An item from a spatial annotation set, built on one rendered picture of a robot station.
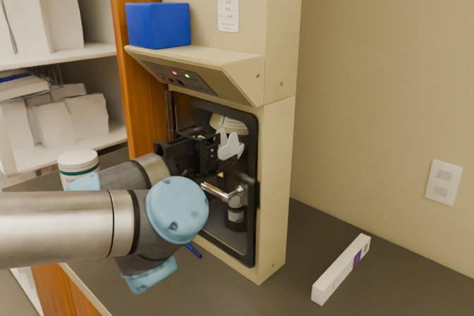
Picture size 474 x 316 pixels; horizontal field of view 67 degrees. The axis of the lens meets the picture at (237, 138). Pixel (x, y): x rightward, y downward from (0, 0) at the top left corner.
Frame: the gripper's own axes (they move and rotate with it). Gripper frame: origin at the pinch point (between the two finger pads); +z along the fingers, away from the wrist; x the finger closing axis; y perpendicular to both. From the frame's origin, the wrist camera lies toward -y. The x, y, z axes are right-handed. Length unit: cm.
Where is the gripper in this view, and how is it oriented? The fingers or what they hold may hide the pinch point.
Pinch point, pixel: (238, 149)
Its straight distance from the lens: 77.3
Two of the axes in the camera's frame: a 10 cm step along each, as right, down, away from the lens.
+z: 6.9, -2.8, 6.7
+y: 0.0, -9.3, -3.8
